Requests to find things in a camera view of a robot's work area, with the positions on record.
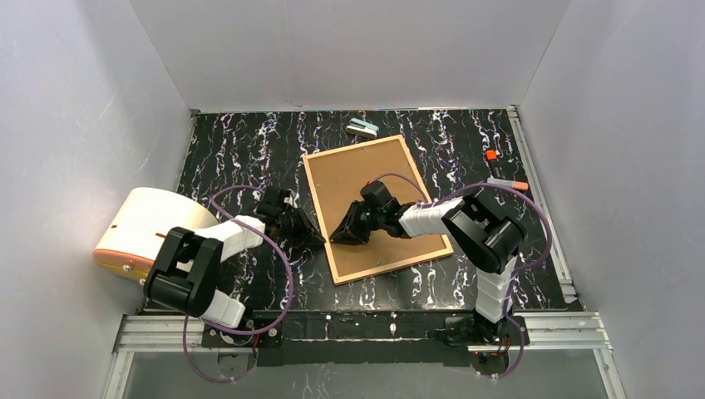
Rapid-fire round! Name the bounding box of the wooden picture frame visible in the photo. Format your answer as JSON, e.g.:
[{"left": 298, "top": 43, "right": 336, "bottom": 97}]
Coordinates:
[{"left": 302, "top": 134, "right": 455, "bottom": 287}]

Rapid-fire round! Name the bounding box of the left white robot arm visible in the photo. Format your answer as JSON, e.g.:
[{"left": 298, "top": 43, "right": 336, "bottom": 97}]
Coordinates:
[{"left": 143, "top": 186, "right": 326, "bottom": 336}]

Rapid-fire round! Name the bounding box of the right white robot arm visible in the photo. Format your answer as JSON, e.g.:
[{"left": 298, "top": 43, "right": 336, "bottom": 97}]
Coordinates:
[{"left": 330, "top": 181, "right": 526, "bottom": 324}]

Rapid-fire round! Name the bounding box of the teal white stapler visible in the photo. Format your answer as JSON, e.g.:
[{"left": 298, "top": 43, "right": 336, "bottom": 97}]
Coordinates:
[{"left": 345, "top": 118, "right": 379, "bottom": 139}]

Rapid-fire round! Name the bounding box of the black marker orange cap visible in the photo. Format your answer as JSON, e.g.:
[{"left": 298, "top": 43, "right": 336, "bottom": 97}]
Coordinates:
[{"left": 486, "top": 150, "right": 502, "bottom": 179}]

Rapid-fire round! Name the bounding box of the grey marker salmon cap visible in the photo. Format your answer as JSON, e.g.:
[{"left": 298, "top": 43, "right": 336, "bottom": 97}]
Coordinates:
[{"left": 487, "top": 177, "right": 530, "bottom": 192}]

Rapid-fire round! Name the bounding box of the white cylindrical orange-based device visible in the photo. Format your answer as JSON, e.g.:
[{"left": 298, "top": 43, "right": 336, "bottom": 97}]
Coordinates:
[{"left": 92, "top": 187, "right": 217, "bottom": 280}]

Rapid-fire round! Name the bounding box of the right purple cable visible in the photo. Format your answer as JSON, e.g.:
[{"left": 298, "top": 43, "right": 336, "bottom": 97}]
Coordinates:
[{"left": 366, "top": 173, "right": 554, "bottom": 381}]

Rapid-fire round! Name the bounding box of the purple cable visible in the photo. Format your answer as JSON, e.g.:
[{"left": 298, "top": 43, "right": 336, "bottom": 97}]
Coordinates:
[
  {"left": 181, "top": 185, "right": 296, "bottom": 385},
  {"left": 366, "top": 173, "right": 554, "bottom": 381}
]

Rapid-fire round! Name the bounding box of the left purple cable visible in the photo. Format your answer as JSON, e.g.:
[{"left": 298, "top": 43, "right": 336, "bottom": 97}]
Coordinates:
[{"left": 181, "top": 185, "right": 296, "bottom": 385}]

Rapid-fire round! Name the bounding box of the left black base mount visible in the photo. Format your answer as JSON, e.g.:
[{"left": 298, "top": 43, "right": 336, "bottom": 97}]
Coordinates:
[{"left": 200, "top": 313, "right": 284, "bottom": 353}]

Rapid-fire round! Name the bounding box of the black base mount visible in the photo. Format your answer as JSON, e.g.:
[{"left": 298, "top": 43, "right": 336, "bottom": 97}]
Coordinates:
[
  {"left": 200, "top": 313, "right": 284, "bottom": 353},
  {"left": 432, "top": 312, "right": 530, "bottom": 377}
]

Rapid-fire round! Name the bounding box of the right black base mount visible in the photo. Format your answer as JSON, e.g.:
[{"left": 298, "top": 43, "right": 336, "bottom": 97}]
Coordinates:
[{"left": 432, "top": 312, "right": 530, "bottom": 377}]

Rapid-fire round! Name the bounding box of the aluminium rail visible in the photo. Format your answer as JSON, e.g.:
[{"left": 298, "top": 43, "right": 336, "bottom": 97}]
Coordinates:
[{"left": 112, "top": 312, "right": 613, "bottom": 353}]

